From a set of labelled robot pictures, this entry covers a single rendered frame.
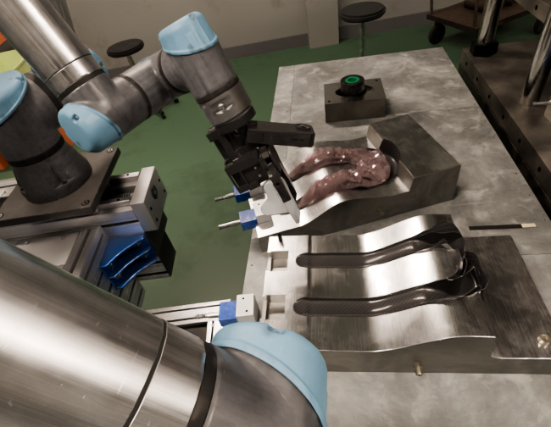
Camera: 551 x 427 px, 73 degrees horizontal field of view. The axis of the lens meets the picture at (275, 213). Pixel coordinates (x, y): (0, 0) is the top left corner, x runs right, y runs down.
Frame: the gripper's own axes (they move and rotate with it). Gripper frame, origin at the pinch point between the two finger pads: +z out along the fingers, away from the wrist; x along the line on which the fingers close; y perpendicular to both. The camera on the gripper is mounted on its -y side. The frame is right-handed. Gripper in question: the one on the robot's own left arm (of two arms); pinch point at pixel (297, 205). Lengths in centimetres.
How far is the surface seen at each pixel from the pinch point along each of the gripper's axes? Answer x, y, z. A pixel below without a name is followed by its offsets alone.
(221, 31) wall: -363, 43, -21
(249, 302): 4.2, 17.6, 13.4
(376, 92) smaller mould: -66, -31, 10
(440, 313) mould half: 18.0, -14.7, 18.9
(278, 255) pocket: -4.3, 9.7, 11.6
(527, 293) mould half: 11.4, -30.7, 29.8
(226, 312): 4.6, 22.8, 13.3
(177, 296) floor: -79, 89, 63
